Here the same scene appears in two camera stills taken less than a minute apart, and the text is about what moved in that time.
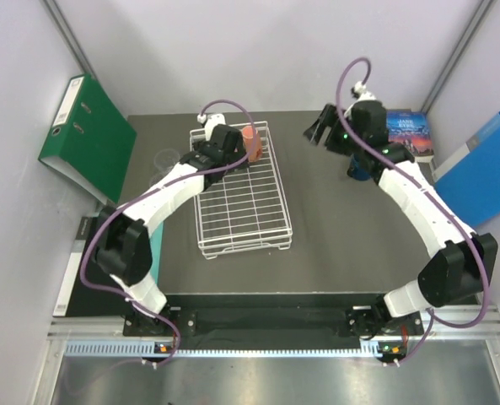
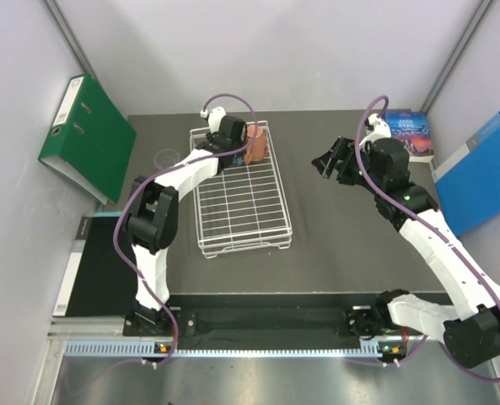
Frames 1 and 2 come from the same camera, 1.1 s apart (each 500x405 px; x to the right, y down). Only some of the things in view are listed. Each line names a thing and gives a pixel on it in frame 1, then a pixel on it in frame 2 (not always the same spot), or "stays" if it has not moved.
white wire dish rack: [244, 207] stays
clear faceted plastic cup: [165, 159] stays
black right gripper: [314, 133] -> [343, 150]
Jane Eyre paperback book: [411, 128] stays
